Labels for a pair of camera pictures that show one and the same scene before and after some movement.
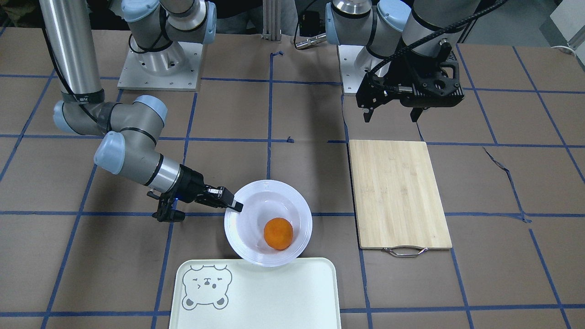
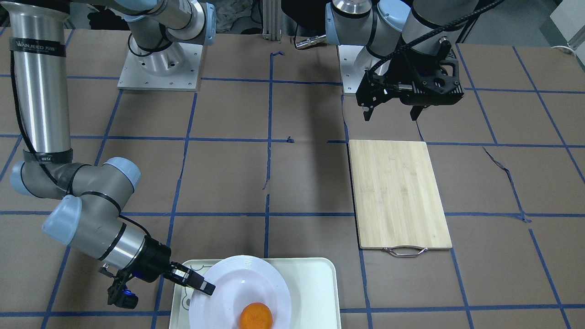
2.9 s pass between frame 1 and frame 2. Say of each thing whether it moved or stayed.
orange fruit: moved
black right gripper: moved
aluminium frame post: stayed
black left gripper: stayed
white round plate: moved
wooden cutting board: stayed
